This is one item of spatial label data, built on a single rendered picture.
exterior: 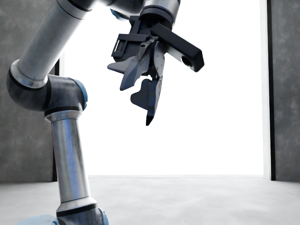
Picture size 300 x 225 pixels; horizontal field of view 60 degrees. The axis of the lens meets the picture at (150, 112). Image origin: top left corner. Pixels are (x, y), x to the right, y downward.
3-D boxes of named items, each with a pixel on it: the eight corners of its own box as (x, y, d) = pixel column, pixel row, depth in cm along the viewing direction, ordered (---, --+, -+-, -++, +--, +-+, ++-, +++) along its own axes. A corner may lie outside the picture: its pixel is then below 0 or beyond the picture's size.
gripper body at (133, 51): (122, 80, 53) (138, 33, 57) (163, 84, 50) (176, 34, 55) (108, 58, 46) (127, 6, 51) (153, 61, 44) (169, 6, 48)
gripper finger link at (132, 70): (93, 87, 40) (120, 66, 47) (129, 92, 38) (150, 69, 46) (90, 68, 39) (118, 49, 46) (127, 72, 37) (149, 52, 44)
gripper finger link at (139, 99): (131, 118, 56) (133, 76, 54) (157, 123, 54) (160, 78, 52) (125, 122, 53) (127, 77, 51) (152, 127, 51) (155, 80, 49)
